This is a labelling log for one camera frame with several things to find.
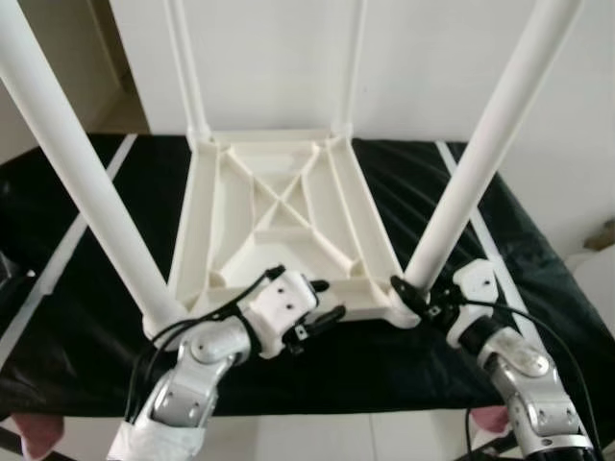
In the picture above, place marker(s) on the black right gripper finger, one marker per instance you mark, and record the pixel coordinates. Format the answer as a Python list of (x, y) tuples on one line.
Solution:
[(407, 293)]

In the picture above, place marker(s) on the pink table cover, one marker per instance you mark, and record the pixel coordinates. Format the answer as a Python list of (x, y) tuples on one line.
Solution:
[(40, 437)]

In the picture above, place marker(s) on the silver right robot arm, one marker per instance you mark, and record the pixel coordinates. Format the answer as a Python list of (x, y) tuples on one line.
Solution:
[(533, 384)]

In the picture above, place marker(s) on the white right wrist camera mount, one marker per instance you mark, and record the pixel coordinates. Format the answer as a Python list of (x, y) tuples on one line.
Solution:
[(474, 283)]

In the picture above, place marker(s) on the black metal table leg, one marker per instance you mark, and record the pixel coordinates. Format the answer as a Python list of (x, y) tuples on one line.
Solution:
[(12, 440)]

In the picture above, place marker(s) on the white plastic table leg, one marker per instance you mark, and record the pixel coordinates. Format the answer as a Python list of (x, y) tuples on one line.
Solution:
[(187, 67), (351, 67), (490, 125), (77, 154)]

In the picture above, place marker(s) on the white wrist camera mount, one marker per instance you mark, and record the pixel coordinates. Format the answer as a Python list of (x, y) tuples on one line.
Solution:
[(283, 303), (474, 283)]

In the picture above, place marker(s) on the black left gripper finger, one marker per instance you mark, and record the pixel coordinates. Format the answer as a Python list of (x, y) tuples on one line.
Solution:
[(318, 285), (327, 320)]

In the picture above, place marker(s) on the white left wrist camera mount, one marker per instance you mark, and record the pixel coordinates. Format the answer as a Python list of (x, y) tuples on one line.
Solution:
[(283, 303)]

